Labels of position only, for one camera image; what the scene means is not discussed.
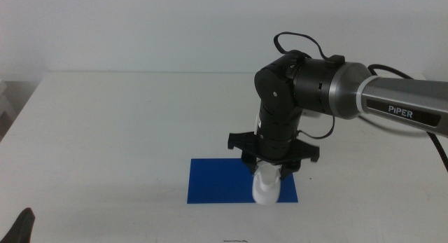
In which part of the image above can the thin black cable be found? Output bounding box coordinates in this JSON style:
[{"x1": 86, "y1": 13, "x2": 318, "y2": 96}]
[
  {"x1": 296, "y1": 115, "x2": 336, "y2": 140},
  {"x1": 273, "y1": 32, "x2": 346, "y2": 64}
]

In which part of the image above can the blue rectangular mat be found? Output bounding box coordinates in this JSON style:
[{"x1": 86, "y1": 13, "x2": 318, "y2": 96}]
[{"x1": 186, "y1": 158, "x2": 299, "y2": 204}]

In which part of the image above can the white shoe with striped strap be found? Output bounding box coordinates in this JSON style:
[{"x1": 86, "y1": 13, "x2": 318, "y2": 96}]
[{"x1": 251, "y1": 164, "x2": 283, "y2": 207}]

